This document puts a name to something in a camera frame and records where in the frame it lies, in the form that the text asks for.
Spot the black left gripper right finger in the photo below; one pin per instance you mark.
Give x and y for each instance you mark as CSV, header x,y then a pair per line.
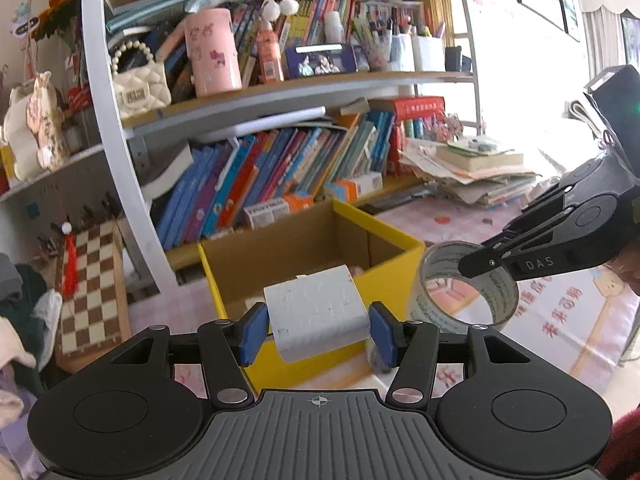
x,y
411,347

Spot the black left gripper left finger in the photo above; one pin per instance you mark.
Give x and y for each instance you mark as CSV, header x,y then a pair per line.
x,y
227,348

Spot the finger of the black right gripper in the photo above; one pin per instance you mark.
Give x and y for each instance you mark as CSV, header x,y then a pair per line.
x,y
526,264
575,214

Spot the clear packing tape roll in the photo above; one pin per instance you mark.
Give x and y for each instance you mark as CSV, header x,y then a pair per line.
x,y
441,295

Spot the white foam block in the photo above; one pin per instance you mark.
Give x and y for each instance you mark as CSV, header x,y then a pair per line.
x,y
316,313

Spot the pink checkered table mat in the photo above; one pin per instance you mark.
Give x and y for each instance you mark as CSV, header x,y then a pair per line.
x,y
579,321

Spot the pile of papers and books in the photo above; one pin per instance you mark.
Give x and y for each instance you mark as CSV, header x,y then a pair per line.
x,y
472,170

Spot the wooden chess board box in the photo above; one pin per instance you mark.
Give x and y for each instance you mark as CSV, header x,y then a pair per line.
x,y
95,319

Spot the yellow cardboard box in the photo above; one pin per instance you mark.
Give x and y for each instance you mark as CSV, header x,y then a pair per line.
x,y
317,271

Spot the row of leaning books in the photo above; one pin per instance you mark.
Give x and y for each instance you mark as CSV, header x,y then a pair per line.
x,y
206,189

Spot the orange white medicine box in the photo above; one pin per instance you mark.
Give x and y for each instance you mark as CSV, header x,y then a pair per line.
x,y
350,189

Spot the red tassel ornament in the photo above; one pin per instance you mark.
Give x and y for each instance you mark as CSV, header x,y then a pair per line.
x,y
70,280

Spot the white pen holder cup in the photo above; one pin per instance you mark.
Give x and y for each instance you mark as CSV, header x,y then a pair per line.
x,y
428,54

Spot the red thick dictionary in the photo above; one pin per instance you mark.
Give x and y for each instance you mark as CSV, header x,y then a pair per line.
x,y
396,121

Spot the pile of clothes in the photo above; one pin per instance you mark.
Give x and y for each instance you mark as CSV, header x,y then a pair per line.
x,y
30,311

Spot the white quilted handbag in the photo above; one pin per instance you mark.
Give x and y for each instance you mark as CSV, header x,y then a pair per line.
x,y
141,89

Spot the lucky cat figurine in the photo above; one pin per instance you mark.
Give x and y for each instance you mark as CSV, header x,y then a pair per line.
x,y
33,129

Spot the blue photo tin box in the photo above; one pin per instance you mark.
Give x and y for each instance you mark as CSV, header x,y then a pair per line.
x,y
324,59

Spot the orange pink bottle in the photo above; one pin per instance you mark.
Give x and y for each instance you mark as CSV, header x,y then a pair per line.
x,y
269,54

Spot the pink cylindrical container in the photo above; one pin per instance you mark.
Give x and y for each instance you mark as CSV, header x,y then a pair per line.
x,y
212,53

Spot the white shelf frame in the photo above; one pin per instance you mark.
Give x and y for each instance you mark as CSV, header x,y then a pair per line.
x,y
126,146

